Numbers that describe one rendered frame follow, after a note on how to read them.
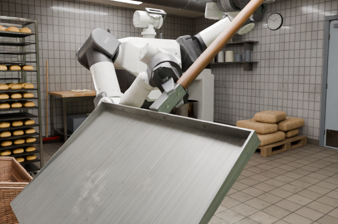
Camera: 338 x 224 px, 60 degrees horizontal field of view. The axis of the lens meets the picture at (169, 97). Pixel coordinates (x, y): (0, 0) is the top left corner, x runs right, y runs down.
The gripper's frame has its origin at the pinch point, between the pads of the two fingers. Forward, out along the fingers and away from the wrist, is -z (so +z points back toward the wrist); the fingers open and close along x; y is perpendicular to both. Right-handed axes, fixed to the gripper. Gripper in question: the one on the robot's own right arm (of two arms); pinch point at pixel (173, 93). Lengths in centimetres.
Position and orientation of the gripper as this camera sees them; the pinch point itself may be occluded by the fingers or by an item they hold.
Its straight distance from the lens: 70.6
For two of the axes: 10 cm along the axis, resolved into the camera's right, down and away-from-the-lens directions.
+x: -5.0, -7.3, -4.6
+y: 8.5, -5.1, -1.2
